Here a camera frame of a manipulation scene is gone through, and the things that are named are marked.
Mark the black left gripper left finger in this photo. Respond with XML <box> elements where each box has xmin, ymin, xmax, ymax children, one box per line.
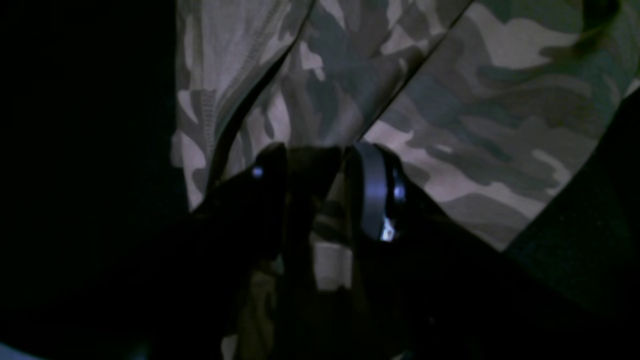
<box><xmin>1</xmin><ymin>143</ymin><xmax>288</xmax><ymax>360</ymax></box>

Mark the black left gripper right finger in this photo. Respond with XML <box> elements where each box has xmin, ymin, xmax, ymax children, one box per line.
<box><xmin>345</xmin><ymin>142</ymin><xmax>639</xmax><ymax>360</ymax></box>

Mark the camouflage t-shirt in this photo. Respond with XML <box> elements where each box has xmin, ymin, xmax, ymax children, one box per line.
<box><xmin>170</xmin><ymin>0</ymin><xmax>639</xmax><ymax>360</ymax></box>

